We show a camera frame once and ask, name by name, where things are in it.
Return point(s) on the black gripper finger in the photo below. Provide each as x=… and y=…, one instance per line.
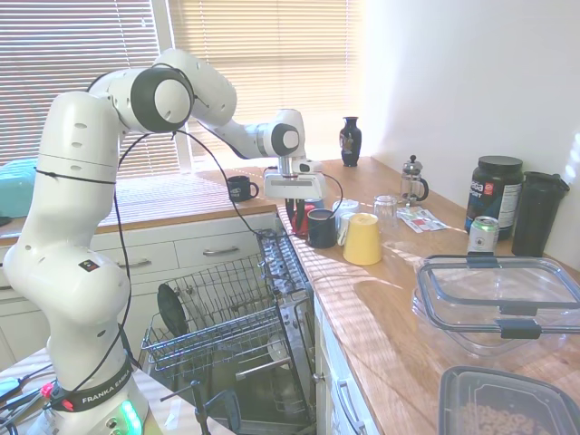
x=288, y=205
x=299, y=212

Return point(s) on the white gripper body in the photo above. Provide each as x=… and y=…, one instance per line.
x=292, y=186

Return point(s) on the red enamel mug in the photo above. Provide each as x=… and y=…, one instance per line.
x=300, y=233

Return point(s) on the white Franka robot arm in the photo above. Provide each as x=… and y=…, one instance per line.
x=68, y=181

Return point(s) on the plain navy mug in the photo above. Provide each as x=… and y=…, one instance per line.
x=321, y=233

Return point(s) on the pale white mug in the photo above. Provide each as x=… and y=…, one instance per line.
x=346, y=206

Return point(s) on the dark blue printed mug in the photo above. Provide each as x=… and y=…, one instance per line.
x=240, y=190

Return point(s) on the yellow plastic cup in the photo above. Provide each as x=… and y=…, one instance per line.
x=362, y=240

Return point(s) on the built-in dishwasher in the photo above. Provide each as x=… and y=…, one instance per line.
x=283, y=254

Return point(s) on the black decorated vase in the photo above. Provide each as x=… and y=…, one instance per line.
x=351, y=145

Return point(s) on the clear glass tumbler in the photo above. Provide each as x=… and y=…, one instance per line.
x=385, y=213

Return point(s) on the glass French press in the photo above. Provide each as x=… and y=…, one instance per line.
x=413, y=186

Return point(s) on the red white packet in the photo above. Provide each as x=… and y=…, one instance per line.
x=421, y=222

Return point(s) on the cream kitchen cabinet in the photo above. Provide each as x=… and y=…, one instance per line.
x=331, y=408
x=181, y=272

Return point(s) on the beige window blind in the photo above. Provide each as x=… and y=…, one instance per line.
x=68, y=45
x=272, y=54

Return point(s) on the white round dish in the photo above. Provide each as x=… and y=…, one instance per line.
x=276, y=349

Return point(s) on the black plate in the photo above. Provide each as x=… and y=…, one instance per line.
x=172, y=312

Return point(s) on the round metal cabinet knob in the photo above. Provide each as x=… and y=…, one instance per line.
x=318, y=377

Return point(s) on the clear container grey lid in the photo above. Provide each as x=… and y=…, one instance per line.
x=453, y=299
x=476, y=349

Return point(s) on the white drink can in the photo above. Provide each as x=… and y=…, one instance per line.
x=482, y=235

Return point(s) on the black protein powder tub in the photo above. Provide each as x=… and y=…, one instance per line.
x=491, y=195

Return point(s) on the black food container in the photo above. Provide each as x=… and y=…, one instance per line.
x=457, y=385

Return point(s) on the black shaker bottle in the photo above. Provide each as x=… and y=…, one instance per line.
x=537, y=213

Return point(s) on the teal plastic container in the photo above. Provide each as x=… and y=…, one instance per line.
x=16, y=186

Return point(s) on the red plug connector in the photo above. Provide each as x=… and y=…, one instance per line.
x=47, y=389

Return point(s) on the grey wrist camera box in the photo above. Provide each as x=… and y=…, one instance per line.
x=310, y=166

